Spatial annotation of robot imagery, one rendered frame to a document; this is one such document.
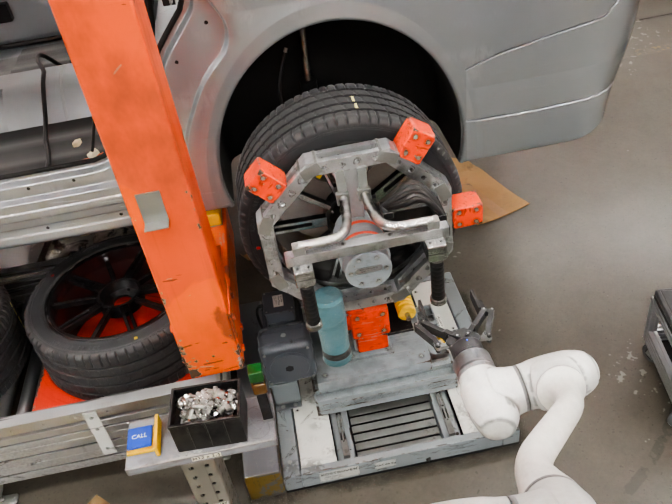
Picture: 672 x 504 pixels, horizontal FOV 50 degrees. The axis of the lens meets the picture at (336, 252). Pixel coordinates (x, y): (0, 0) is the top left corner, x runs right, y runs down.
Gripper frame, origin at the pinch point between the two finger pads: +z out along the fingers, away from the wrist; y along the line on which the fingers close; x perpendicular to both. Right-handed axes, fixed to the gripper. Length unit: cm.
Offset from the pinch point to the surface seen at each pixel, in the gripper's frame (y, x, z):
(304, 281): -34.4, 10.1, 6.4
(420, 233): -3.6, 15.7, 9.5
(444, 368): 8, -67, 37
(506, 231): 60, -80, 121
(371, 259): -16.1, 6.7, 14.0
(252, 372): -53, -16, 4
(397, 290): -7.6, -19.7, 29.4
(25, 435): -131, -48, 28
